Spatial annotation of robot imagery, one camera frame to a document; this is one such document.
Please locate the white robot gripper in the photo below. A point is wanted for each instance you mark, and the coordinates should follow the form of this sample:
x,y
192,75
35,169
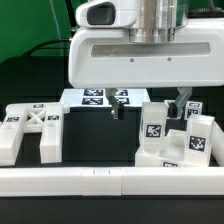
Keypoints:
x,y
146,43

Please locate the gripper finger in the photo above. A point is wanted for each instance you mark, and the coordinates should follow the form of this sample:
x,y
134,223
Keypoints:
x,y
117,108

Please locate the white chair seat block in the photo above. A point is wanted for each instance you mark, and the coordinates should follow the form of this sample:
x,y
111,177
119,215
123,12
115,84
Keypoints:
x,y
172,155

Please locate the white tagged cube right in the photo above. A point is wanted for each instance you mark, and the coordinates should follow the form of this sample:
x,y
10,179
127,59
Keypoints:
x,y
192,107

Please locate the white tag sheet plate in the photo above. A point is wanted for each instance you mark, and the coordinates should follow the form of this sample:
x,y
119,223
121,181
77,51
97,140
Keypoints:
x,y
97,97

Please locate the white right rail barrier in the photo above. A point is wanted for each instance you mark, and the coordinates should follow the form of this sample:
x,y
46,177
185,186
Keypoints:
x,y
217,140

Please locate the white rail barrier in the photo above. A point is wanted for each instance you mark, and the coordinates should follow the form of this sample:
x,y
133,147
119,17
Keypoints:
x,y
122,181
217,140

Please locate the white chair back frame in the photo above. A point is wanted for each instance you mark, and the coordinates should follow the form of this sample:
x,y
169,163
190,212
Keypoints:
x,y
44,118

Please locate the white front rail barrier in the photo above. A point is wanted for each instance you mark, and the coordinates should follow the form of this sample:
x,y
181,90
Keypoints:
x,y
122,181

